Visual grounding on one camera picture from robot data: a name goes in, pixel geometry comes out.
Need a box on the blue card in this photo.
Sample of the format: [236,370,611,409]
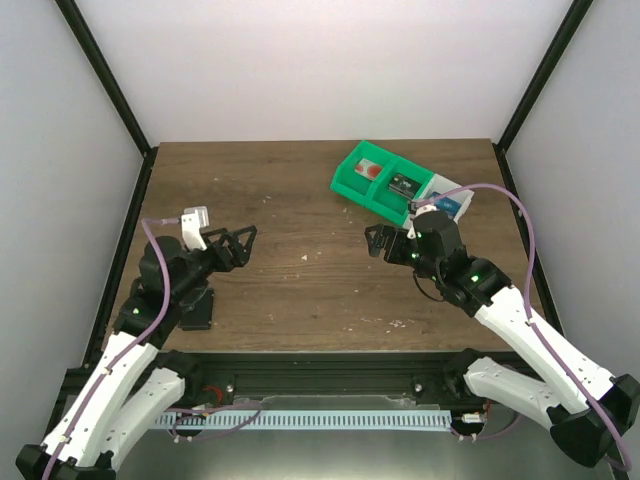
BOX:
[434,196,461,218]

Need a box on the red white card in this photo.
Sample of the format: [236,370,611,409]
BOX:
[354,158,383,181]

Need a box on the green bin left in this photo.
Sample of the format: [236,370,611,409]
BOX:
[330,140,398,207]

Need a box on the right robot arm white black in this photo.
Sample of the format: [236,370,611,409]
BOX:
[364,210,639,467]

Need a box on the purple cable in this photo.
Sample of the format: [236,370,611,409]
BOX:
[412,183,634,474]
[42,215,184,480]

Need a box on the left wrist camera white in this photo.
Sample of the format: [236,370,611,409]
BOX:
[180,206,209,251]

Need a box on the white bin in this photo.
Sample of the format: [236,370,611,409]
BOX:
[412,174,474,222]

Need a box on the green bin middle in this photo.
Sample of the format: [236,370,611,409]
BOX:
[369,159,435,226]

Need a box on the black card holder wallet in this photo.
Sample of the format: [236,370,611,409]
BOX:
[179,286,215,332]

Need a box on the black card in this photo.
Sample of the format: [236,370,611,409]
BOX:
[388,173,421,200]

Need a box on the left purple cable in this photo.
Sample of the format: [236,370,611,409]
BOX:
[42,215,184,480]

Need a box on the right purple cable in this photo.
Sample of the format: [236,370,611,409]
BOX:
[412,183,634,474]

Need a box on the black aluminium front rail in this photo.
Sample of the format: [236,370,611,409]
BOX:
[179,352,478,406]

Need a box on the right black frame post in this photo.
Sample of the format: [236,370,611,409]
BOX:
[492,0,594,151]

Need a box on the light blue slotted cable duct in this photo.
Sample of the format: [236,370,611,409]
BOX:
[150,410,452,432]

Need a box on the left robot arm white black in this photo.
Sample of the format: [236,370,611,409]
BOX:
[16,218,257,479]

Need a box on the green bin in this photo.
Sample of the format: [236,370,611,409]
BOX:
[369,159,435,226]
[330,140,398,207]

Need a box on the black frame post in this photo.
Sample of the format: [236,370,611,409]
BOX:
[492,0,594,151]
[53,0,154,156]

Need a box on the left black frame post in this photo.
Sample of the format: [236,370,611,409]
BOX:
[53,0,154,156]

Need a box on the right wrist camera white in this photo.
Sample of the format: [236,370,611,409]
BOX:
[407,199,437,240]

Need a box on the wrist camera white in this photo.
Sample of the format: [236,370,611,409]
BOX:
[180,206,209,251]
[407,199,437,240]

